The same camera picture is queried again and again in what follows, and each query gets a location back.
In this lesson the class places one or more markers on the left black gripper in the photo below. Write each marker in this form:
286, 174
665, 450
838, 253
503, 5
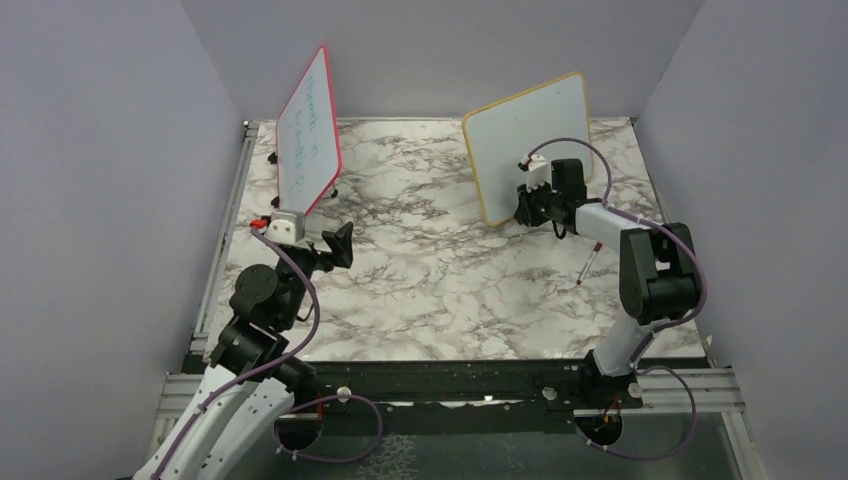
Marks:
341, 244

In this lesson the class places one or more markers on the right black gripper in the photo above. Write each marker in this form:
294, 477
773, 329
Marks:
523, 210

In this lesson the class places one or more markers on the white dry erase marker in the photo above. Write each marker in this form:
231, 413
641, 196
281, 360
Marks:
589, 262

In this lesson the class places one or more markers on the yellow framed whiteboard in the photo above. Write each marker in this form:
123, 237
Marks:
498, 136

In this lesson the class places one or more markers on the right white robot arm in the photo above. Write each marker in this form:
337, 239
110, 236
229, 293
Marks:
658, 282

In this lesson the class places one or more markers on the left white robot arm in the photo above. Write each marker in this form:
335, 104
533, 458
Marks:
254, 373

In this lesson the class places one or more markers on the pink framed whiteboard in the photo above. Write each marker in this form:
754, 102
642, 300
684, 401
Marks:
308, 148

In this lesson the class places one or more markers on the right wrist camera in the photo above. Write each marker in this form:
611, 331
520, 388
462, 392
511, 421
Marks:
537, 172

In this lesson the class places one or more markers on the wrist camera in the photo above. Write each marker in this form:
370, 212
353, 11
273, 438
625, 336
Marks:
286, 227
537, 172

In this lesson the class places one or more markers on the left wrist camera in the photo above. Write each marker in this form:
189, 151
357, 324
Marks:
286, 227

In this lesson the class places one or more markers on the aluminium side rail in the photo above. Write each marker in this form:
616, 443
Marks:
208, 303

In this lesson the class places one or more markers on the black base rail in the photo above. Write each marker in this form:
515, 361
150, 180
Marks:
478, 397

